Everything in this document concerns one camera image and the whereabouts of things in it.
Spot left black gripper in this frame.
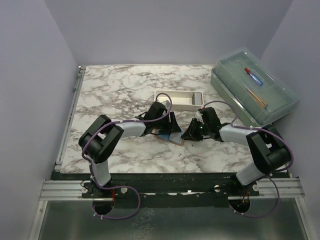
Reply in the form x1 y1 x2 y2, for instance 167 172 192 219
153 112 182 136

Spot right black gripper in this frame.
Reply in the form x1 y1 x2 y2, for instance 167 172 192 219
181 118 211 142

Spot tan leather card holder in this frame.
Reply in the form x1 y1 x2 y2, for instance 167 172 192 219
151 128 185 146

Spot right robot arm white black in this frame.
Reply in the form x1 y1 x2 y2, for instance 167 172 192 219
181 107 292 196

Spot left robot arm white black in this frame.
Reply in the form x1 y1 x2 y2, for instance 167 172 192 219
78 100 183 198

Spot white rectangular tray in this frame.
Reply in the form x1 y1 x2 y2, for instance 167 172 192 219
154 89 204 111

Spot orange pencil tool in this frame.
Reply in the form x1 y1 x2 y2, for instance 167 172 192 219
246 88 268 110

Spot clear green plastic toolbox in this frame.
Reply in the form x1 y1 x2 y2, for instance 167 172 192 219
211 47 299 127

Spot red blue screwdriver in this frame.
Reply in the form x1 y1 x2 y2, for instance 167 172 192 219
236 59 264 87

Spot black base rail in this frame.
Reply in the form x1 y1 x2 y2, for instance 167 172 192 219
51 172 259 208

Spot aluminium frame rail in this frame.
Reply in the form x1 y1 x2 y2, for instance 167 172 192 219
28 66 86 240

